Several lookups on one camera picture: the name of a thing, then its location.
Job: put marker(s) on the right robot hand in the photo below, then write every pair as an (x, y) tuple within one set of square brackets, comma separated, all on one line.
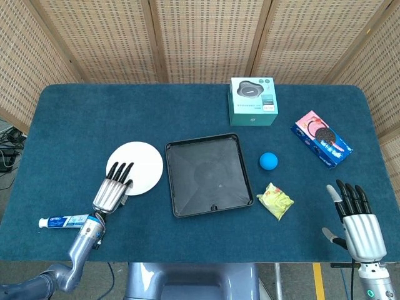
[(362, 231)]

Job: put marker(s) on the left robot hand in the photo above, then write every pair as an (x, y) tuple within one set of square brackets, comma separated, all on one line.
[(109, 193)]

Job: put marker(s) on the white round plate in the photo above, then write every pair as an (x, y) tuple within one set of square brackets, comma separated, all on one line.
[(145, 162)]

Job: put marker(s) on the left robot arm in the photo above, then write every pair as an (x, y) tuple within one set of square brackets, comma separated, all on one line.
[(78, 247)]

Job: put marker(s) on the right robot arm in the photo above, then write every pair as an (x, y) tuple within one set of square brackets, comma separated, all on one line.
[(375, 281)]

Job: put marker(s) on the black square plastic tray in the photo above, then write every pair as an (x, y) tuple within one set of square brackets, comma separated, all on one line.
[(209, 175)]

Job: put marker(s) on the white blue toothpaste tube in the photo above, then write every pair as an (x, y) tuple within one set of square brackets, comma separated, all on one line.
[(59, 222)]

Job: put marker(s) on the yellow-green snack packet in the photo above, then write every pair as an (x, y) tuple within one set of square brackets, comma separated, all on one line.
[(276, 201)]

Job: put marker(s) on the metal table leg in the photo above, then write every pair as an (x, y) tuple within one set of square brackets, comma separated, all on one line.
[(278, 281)]

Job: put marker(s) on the blue pink cookie box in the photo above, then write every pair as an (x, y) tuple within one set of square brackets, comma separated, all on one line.
[(322, 140)]

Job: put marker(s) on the blue table cloth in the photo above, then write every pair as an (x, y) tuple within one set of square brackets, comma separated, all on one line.
[(156, 103)]

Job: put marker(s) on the blue ball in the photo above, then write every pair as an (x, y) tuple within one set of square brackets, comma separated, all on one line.
[(268, 161)]

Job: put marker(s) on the grey-blue robot torso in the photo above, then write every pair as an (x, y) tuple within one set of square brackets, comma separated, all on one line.
[(193, 281)]

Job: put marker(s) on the teal speaker box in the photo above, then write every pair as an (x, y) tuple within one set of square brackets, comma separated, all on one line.
[(253, 103)]

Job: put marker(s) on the woven folding screen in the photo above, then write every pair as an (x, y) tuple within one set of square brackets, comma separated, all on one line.
[(200, 37)]

